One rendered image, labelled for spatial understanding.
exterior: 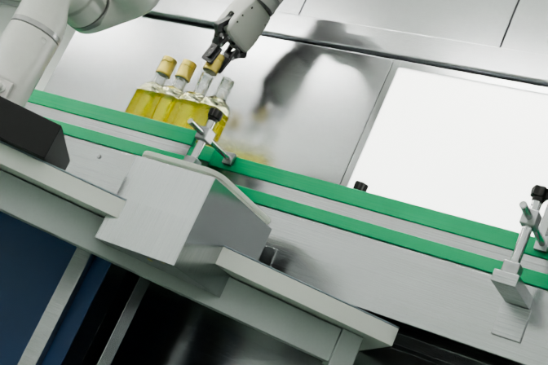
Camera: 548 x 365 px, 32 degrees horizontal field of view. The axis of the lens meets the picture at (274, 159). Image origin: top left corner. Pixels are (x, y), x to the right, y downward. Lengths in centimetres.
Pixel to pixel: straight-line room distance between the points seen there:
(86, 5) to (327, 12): 66
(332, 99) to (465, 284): 63
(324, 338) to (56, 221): 49
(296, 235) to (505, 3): 71
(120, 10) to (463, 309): 82
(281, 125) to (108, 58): 60
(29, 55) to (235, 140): 58
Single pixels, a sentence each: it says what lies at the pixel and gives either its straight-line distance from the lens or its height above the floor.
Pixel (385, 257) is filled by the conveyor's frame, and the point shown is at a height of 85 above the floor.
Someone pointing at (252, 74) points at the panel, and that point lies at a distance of 219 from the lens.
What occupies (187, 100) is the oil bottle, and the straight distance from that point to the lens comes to 204.
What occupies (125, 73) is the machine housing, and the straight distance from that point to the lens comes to 243.
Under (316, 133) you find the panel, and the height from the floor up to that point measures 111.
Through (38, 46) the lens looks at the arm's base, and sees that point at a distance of 173.
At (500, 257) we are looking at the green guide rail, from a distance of 163.
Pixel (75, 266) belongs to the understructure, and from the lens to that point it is 184.
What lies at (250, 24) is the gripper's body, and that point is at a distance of 210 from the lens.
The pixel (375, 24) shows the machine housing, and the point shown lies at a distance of 217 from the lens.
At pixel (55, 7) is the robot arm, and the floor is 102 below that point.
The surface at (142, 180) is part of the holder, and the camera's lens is 159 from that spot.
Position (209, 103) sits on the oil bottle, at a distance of 201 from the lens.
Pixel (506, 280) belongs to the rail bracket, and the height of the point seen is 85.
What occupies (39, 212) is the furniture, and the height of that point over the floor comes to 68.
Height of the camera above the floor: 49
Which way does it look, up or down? 15 degrees up
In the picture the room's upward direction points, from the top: 25 degrees clockwise
